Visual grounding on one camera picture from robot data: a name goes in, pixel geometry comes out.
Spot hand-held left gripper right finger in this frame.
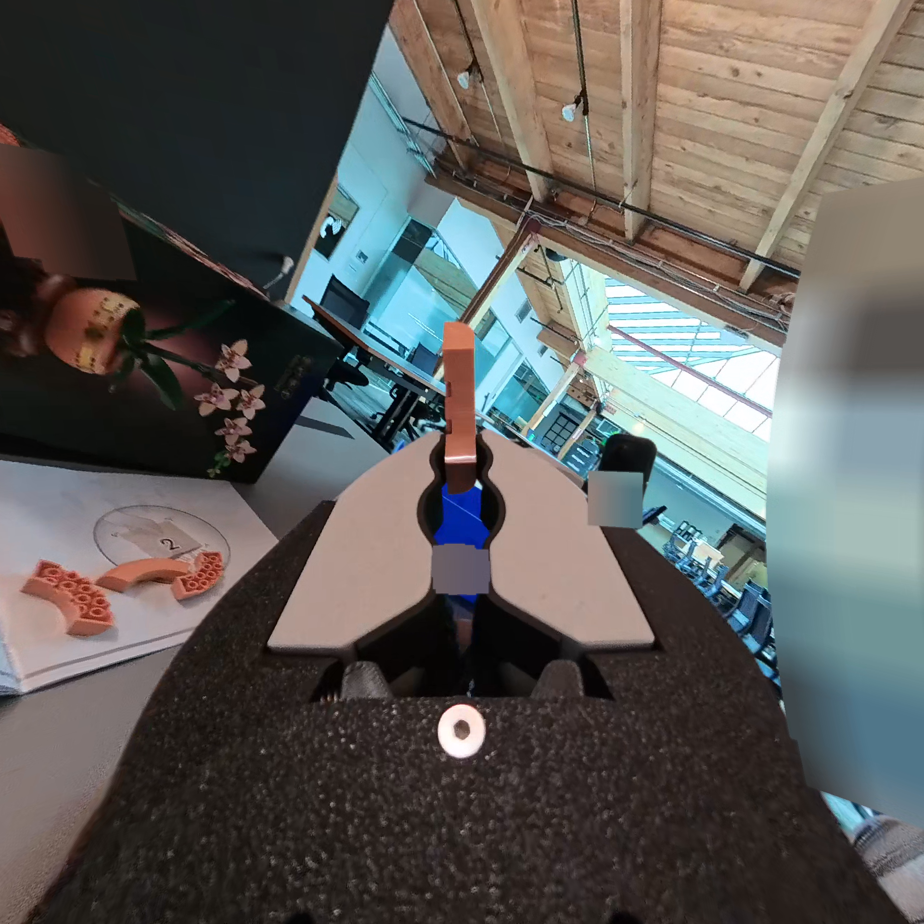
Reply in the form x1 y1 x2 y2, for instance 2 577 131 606
470 431 654 665

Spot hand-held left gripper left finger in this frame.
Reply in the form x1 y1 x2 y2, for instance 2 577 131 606
270 431 453 662

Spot blue plastic bin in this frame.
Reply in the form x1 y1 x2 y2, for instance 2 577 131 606
438 484 495 651

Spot salmon curved brick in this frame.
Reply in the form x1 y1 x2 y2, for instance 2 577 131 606
441 321 483 499
94 553 193 594

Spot row of black office chairs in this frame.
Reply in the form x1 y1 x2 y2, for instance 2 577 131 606
643 499 788 680

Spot studded orange arc brick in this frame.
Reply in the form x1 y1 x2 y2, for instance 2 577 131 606
21 559 115 638
171 548 231 603

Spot background office desks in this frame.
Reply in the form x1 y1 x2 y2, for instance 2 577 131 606
301 275 492 449

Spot white instruction booklet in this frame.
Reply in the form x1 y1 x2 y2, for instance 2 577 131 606
0 458 280 697

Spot black flower print box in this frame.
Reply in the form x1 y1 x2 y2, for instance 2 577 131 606
0 123 347 485

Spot black panel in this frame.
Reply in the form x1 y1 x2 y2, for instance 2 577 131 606
0 0 398 297

